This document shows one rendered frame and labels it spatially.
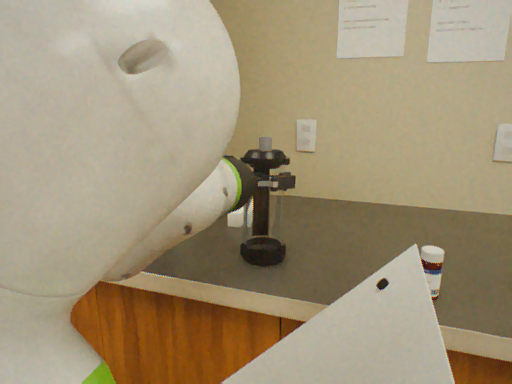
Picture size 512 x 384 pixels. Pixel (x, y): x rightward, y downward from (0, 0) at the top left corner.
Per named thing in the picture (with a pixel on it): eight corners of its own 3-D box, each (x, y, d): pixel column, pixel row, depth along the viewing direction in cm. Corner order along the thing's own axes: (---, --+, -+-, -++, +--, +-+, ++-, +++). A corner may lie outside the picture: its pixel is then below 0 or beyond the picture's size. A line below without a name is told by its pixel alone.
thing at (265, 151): (252, 163, 85) (252, 134, 84) (290, 165, 82) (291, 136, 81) (237, 168, 76) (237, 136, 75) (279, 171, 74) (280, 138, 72)
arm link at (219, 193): (221, 211, 39) (170, 127, 40) (141, 266, 43) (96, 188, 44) (261, 198, 52) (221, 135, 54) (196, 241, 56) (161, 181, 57)
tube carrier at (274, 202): (248, 240, 90) (250, 153, 86) (291, 245, 86) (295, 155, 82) (232, 255, 80) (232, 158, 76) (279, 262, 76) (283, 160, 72)
